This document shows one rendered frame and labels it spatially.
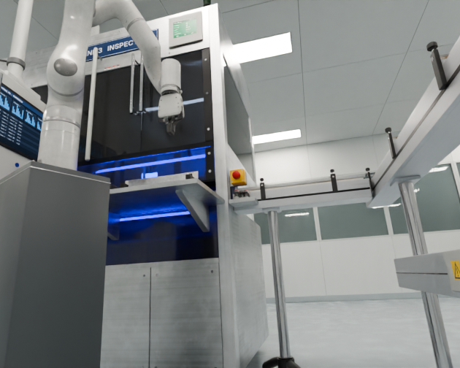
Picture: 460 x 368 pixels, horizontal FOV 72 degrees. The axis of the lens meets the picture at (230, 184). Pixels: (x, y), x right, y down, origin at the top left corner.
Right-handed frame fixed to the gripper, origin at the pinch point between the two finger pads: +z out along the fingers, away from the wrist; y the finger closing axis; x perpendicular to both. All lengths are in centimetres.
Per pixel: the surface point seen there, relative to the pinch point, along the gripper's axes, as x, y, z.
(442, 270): 6, -84, 61
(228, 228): -39, -12, 37
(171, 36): -38, 16, -82
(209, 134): -39.7, -4.3, -14.4
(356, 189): -50, -75, 22
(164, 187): 0.3, 2.6, 24.3
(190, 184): -0.2, -8.1, 24.4
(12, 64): -7, 97, -59
